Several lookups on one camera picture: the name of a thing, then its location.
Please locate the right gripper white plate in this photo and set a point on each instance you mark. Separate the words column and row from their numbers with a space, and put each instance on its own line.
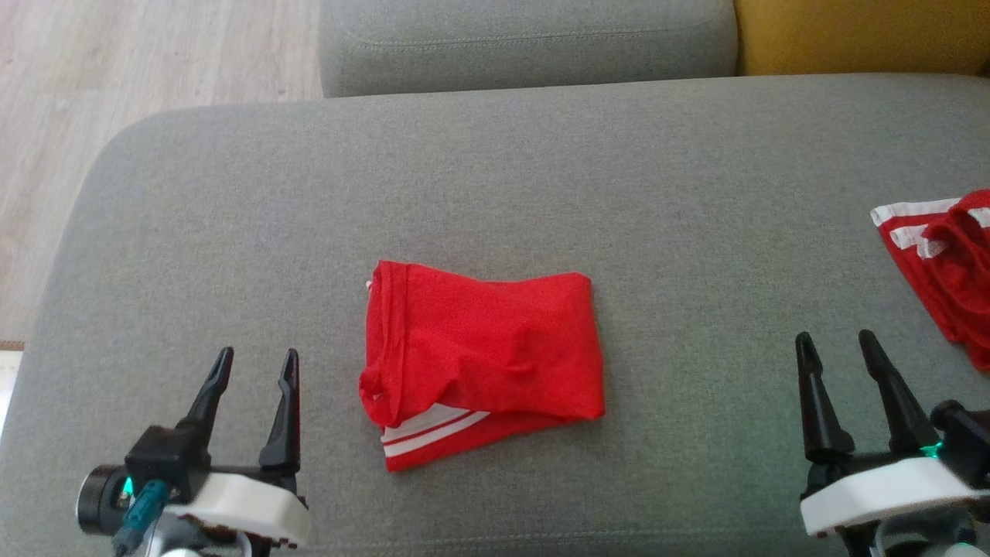
column 882, row 495

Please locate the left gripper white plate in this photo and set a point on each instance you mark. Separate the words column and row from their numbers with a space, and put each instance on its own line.
column 255, row 503

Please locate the red shorts with white stripes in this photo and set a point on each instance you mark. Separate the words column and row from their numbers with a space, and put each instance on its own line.
column 959, row 286

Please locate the red jersey with white sleeves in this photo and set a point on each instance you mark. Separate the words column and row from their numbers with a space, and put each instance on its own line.
column 495, row 348

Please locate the grey sofa seat cushion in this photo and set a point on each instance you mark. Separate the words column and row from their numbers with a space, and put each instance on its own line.
column 464, row 170

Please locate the yellow cushion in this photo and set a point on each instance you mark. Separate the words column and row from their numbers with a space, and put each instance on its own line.
column 866, row 35

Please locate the grey sofa back cushion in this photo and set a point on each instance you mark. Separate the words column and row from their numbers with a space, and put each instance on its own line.
column 526, row 46

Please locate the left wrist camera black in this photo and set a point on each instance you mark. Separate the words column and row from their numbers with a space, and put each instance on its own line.
column 155, row 460

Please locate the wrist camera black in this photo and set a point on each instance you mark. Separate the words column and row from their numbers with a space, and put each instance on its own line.
column 155, row 460
column 971, row 441

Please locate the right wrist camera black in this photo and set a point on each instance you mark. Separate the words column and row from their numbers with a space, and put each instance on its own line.
column 971, row 441

